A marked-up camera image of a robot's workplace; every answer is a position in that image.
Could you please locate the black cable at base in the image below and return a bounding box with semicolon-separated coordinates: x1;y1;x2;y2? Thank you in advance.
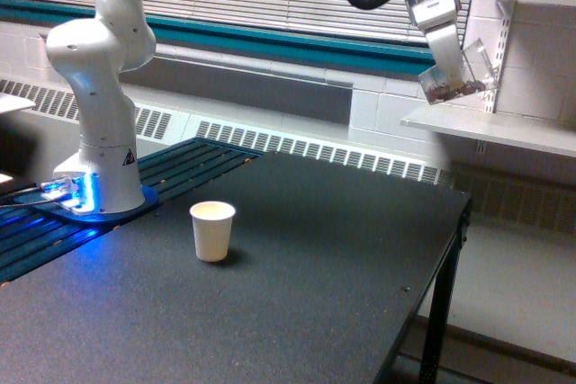
0;182;46;210

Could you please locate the clear plastic cup with candies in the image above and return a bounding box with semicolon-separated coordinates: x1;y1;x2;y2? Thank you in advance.
418;38;498;105

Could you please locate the baseboard radiator vent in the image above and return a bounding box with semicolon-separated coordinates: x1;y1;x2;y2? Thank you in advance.
0;78;576;235

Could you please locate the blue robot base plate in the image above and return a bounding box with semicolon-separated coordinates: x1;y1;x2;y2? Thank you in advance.
33;185;158;226

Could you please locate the white paper cup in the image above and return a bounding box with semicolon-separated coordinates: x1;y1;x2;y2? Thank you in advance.
189;201;236;263

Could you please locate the white object at left edge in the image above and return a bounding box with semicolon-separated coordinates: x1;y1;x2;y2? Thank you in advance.
0;93;35;114

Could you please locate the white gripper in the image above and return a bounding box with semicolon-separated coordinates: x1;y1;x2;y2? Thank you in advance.
409;0;462;77

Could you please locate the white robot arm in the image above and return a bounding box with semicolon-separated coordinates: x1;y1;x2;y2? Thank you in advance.
46;0;464;214

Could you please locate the black table leg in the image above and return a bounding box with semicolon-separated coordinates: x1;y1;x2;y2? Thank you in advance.
418;203;472;383

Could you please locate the white shelf rail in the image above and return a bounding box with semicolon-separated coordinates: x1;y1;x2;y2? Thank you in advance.
484;0;515;113

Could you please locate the lower white wall shelf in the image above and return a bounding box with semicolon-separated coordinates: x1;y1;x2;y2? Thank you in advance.
400;104;575;157

